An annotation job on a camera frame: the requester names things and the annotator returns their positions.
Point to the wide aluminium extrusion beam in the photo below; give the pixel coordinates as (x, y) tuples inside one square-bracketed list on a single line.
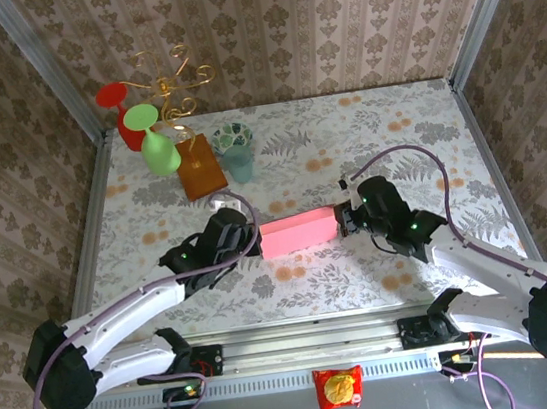
[(312, 345)]

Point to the wooden mallet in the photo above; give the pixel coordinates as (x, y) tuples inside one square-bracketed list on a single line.
[(515, 354)]

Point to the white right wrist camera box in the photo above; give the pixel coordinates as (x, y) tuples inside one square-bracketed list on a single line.
[(349, 185)]

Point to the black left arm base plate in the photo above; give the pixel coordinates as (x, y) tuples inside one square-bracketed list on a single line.
[(210, 359)]

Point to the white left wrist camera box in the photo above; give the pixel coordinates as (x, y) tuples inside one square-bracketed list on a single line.
[(225, 205)]

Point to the teal plastic cup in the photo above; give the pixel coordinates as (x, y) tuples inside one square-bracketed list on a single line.
[(239, 168)]

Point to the green plastic wine glass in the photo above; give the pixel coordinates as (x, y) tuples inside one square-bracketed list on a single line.
[(161, 154)]

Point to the pink paper box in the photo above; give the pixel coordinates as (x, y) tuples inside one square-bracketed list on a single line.
[(299, 231)]

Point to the red snack packet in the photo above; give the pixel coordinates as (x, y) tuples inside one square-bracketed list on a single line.
[(339, 388)]

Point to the small black connector board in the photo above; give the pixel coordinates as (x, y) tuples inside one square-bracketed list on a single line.
[(182, 393), (450, 360)]

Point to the aluminium corner post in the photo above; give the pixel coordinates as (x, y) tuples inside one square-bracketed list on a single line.
[(485, 10), (50, 77)]

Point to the red plastic wine glass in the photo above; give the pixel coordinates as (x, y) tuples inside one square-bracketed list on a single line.
[(110, 95)]

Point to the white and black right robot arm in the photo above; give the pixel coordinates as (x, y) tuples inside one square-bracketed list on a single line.
[(488, 262)]

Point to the leaf patterned bowl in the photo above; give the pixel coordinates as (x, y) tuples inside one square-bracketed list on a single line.
[(231, 134)]

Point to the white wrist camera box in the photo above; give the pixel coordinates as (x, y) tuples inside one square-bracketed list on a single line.
[(225, 205), (349, 185)]

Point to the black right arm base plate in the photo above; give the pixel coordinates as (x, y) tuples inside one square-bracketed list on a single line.
[(414, 334)]

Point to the aluminium side rail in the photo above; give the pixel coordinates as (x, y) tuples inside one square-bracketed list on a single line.
[(476, 137), (95, 187)]

